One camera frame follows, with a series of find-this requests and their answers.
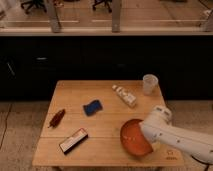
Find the orange ceramic bowl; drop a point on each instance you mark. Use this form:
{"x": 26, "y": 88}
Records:
{"x": 133, "y": 140}

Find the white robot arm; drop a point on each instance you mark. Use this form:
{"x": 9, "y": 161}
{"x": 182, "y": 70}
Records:
{"x": 157, "y": 127}

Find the white tube bottle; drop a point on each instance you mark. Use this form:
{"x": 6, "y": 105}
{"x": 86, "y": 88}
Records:
{"x": 125, "y": 95}

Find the blue sponge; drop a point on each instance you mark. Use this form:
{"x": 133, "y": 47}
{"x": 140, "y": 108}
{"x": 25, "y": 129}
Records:
{"x": 92, "y": 107}

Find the clear plastic cup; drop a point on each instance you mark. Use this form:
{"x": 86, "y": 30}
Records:
{"x": 150, "y": 81}

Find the wooden table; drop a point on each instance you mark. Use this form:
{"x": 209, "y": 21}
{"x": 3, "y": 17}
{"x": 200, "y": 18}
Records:
{"x": 103, "y": 147}

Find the brown sausage toy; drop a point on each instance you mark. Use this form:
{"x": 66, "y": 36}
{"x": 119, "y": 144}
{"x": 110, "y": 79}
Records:
{"x": 57, "y": 118}

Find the dark cabinet counter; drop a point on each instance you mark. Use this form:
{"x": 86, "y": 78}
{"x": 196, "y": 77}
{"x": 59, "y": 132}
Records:
{"x": 31, "y": 65}

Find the black office chair left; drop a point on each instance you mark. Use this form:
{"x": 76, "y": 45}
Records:
{"x": 31, "y": 3}

